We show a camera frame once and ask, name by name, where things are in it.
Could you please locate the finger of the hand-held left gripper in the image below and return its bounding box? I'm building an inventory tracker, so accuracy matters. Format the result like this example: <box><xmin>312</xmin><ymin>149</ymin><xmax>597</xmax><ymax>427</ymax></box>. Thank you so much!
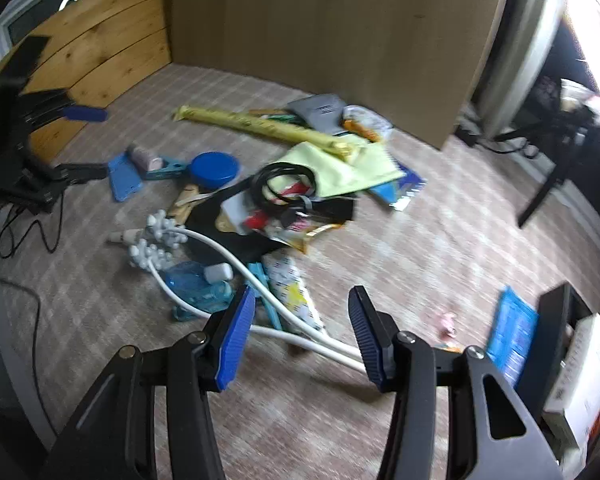
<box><xmin>15</xmin><ymin>87</ymin><xmax>108</xmax><ymax>123</ymax></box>
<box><xmin>25</xmin><ymin>157</ymin><xmax>108</xmax><ymax>196</ymax></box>

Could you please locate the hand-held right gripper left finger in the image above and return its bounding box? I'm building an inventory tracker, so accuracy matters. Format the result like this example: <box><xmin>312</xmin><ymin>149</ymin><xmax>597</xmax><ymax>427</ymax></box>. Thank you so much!
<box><xmin>40</xmin><ymin>284</ymin><xmax>257</xmax><ymax>480</ymax></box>

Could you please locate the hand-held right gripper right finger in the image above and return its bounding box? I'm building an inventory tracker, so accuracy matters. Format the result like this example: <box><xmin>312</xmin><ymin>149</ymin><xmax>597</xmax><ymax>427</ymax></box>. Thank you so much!
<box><xmin>347</xmin><ymin>285</ymin><xmax>566</xmax><ymax>480</ymax></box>

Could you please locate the blue phone stand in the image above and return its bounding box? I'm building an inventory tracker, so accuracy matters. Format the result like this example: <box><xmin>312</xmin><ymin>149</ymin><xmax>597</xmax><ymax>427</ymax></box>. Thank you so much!
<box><xmin>107</xmin><ymin>152</ymin><xmax>146</xmax><ymax>203</ymax></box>

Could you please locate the pink roll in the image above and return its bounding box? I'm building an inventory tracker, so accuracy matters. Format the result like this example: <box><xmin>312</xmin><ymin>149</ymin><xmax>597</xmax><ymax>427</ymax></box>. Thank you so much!
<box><xmin>126</xmin><ymin>144</ymin><xmax>165</xmax><ymax>173</ymax></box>

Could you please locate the teal clothespin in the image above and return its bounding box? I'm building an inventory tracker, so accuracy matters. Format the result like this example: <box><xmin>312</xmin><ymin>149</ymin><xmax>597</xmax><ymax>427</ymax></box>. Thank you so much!
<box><xmin>247</xmin><ymin>260</ymin><xmax>286</xmax><ymax>331</ymax></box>

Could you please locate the blue perfume bottle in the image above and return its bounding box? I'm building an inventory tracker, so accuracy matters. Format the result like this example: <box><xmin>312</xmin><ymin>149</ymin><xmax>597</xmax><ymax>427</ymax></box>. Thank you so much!
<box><xmin>162</xmin><ymin>260</ymin><xmax>236</xmax><ymax>311</ymax></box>

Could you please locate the star print tube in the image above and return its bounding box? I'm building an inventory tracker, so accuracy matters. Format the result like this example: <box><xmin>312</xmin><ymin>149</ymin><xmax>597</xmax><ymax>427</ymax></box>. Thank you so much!
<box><xmin>260</xmin><ymin>252</ymin><xmax>328</xmax><ymax>336</ymax></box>

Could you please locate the teal plastic clip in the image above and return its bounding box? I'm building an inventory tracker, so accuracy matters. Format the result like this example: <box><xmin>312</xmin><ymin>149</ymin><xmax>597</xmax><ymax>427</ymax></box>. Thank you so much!
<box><xmin>145</xmin><ymin>157</ymin><xmax>191</xmax><ymax>181</ymax></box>

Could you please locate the white ball massager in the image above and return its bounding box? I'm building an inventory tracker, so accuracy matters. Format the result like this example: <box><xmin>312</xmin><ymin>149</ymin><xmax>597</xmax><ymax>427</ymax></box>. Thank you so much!
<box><xmin>127</xmin><ymin>212</ymin><xmax>376</xmax><ymax>376</ymax></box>

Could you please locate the wooden clothespin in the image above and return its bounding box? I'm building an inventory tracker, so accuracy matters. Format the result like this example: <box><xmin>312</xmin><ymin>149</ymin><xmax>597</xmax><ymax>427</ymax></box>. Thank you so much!
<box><xmin>167</xmin><ymin>183</ymin><xmax>206</xmax><ymax>226</ymax></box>

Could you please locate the white gold snack sachet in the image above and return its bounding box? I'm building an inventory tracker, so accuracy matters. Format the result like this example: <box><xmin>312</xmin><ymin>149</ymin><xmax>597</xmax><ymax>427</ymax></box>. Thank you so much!
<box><xmin>265</xmin><ymin>220</ymin><xmax>348</xmax><ymax>256</ymax></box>

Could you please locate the blue round lid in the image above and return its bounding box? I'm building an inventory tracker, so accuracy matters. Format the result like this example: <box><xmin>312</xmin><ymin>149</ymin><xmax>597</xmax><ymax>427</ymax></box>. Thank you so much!
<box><xmin>190</xmin><ymin>151</ymin><xmax>242</xmax><ymax>191</ymax></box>

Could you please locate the blue wet wipe packet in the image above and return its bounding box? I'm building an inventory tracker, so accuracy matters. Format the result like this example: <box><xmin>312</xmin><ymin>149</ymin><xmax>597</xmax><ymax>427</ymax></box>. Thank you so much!
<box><xmin>485</xmin><ymin>285</ymin><xmax>540</xmax><ymax>386</ymax></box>

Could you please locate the blue foil packet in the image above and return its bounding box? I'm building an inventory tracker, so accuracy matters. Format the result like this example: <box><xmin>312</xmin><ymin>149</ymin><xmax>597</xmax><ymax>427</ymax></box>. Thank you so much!
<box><xmin>370</xmin><ymin>160</ymin><xmax>427</xmax><ymax>213</ymax></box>

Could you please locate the yellow cleaning cloth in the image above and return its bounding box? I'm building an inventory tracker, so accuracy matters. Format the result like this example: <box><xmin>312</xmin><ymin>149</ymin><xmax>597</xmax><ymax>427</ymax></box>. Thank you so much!
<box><xmin>275</xmin><ymin>141</ymin><xmax>406</xmax><ymax>198</ymax></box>

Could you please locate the long yellow printed packet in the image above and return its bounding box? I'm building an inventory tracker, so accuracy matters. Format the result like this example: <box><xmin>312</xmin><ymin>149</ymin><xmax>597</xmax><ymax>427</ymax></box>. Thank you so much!
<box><xmin>174</xmin><ymin>104</ymin><xmax>368</xmax><ymax>163</ymax></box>

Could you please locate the black container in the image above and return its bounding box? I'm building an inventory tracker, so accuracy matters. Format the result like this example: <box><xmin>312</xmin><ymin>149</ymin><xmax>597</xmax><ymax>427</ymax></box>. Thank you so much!
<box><xmin>512</xmin><ymin>282</ymin><xmax>600</xmax><ymax>471</ymax></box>

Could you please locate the orange white snack packet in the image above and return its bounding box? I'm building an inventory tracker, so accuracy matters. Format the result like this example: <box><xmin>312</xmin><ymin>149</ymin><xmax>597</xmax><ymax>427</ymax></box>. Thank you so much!
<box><xmin>342</xmin><ymin>105</ymin><xmax>393</xmax><ymax>143</ymax></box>

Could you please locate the grey pouch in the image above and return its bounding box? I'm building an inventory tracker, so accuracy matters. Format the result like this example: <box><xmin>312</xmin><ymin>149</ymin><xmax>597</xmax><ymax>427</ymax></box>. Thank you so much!
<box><xmin>286</xmin><ymin>92</ymin><xmax>345</xmax><ymax>136</ymax></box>

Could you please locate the pine plank panel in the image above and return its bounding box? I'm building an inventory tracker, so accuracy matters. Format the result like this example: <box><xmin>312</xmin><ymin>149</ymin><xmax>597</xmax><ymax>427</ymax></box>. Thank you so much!
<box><xmin>0</xmin><ymin>0</ymin><xmax>173</xmax><ymax>161</ymax></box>

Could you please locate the white cardboard box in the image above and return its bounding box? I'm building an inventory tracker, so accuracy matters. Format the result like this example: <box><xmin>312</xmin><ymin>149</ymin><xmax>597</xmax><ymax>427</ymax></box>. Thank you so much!
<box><xmin>542</xmin><ymin>312</ymin><xmax>600</xmax><ymax>453</ymax></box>

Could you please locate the black tripod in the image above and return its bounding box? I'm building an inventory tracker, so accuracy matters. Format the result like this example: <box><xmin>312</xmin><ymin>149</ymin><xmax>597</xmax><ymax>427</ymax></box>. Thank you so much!
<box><xmin>457</xmin><ymin>75</ymin><xmax>600</xmax><ymax>228</ymax></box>

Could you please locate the large light wooden board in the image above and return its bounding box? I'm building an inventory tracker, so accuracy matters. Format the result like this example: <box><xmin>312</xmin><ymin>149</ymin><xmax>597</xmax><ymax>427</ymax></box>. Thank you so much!
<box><xmin>167</xmin><ymin>0</ymin><xmax>515</xmax><ymax>151</ymax></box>

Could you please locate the thin black floor cable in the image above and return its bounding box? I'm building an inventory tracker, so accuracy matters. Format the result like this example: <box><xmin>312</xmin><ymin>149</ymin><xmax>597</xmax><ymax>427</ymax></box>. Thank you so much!
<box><xmin>0</xmin><ymin>192</ymin><xmax>66</xmax><ymax>261</ymax></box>

